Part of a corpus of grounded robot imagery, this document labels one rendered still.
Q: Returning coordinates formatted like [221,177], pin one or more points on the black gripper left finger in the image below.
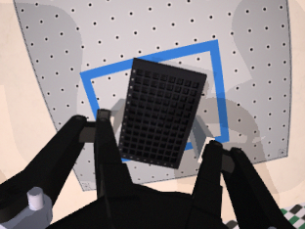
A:
[27,198]

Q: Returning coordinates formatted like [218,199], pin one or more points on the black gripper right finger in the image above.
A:
[253,204]

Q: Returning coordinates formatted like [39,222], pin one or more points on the grey perforated base plate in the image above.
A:
[65,37]

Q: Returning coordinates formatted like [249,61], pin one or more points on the blue tape outline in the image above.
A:
[211,46]

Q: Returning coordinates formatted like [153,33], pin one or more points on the black well plate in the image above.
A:
[164,144]

